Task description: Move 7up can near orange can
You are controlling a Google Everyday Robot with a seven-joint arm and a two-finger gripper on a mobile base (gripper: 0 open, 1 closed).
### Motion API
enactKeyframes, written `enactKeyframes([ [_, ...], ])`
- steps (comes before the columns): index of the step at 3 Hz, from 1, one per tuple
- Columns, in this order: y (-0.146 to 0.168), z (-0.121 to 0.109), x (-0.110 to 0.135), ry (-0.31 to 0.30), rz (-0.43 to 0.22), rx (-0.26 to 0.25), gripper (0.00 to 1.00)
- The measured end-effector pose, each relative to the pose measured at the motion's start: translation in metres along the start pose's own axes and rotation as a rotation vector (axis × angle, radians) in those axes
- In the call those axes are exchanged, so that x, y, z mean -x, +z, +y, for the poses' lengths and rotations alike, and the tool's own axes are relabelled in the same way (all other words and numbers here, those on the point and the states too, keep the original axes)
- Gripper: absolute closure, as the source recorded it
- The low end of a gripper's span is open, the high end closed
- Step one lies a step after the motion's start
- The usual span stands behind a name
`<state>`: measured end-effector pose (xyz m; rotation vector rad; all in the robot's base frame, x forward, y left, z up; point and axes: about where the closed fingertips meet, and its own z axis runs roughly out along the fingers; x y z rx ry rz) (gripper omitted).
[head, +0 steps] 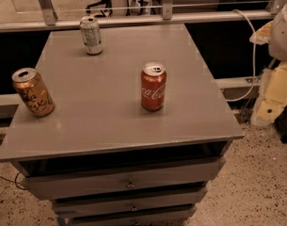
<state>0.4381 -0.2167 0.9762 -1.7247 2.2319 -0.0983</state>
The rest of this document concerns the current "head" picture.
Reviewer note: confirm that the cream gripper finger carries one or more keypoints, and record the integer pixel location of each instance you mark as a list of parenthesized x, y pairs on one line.
[(272, 97), (262, 35)]

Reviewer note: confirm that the white 7up can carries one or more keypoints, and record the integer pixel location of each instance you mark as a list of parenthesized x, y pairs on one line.
[(91, 35)]

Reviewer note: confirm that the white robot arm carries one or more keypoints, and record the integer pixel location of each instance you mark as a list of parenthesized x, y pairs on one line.
[(277, 44)]

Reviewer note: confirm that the red Coca-Cola can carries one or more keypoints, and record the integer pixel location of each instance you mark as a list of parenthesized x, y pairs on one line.
[(153, 86)]

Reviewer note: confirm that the orange LaCroix can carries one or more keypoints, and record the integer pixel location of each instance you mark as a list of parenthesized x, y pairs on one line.
[(32, 90)]

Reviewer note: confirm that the middle grey drawer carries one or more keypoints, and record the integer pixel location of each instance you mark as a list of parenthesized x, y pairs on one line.
[(130, 202)]

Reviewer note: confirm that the grey drawer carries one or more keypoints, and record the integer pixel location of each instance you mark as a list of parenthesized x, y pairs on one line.
[(78, 184), (138, 218), (130, 202)]

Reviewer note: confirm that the bottom grey drawer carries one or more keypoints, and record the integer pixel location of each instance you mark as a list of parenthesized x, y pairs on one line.
[(138, 218)]

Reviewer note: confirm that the grey drawer cabinet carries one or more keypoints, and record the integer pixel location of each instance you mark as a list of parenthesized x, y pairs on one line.
[(99, 122)]

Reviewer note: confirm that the top grey drawer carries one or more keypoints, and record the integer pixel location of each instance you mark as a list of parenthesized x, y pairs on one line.
[(78, 184)]

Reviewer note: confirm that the metal window rail frame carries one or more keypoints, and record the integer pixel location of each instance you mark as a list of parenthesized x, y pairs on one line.
[(31, 15)]

